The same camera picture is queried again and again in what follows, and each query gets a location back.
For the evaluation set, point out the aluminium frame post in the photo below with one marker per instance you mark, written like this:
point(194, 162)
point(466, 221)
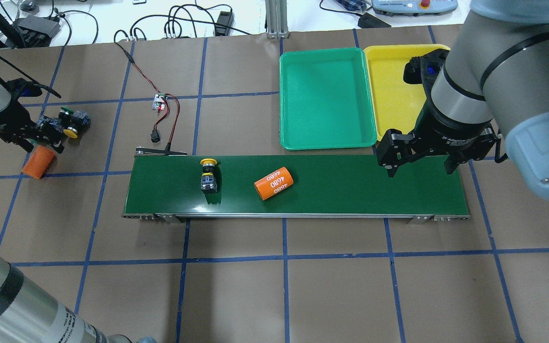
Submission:
point(276, 19)

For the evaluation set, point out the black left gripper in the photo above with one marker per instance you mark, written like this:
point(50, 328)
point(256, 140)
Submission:
point(9, 116)

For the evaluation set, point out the green conveyor belt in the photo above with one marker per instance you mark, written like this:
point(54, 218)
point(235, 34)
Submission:
point(325, 186)

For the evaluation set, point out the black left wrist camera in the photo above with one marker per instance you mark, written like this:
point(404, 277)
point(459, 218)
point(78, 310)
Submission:
point(21, 88)

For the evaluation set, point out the small controller circuit board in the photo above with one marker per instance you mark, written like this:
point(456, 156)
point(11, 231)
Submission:
point(160, 102)

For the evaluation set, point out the yellow push button switch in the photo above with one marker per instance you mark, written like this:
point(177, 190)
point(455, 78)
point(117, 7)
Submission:
point(208, 181)

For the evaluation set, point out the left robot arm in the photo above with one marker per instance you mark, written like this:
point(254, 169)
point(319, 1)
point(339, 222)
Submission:
point(29, 314)

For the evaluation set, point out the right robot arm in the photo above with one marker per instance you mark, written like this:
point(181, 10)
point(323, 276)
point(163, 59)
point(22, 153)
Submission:
point(491, 90)

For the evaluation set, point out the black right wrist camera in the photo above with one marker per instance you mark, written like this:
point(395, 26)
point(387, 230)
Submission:
point(424, 70)

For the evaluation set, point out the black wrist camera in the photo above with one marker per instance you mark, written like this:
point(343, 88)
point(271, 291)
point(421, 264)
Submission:
point(424, 70)
point(21, 88)

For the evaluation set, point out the orange cylinder with 4680 print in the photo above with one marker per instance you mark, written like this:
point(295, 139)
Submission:
point(273, 183)

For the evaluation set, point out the yellow plastic tray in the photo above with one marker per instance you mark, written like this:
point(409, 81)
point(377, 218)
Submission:
point(396, 103)

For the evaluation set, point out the teach pendant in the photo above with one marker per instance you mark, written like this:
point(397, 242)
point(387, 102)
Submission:
point(414, 8)

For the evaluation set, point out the black power adapter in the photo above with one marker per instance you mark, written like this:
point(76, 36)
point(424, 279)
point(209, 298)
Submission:
point(224, 23)

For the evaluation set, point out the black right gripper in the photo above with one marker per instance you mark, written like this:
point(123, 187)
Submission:
point(447, 130)

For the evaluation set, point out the plain orange cylinder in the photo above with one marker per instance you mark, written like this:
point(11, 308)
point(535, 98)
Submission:
point(38, 163)

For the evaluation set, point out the green plastic tray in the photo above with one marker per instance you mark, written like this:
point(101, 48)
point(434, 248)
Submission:
point(325, 100)

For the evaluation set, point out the green push button switch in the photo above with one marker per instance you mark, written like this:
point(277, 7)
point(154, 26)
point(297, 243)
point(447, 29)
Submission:
point(65, 115)

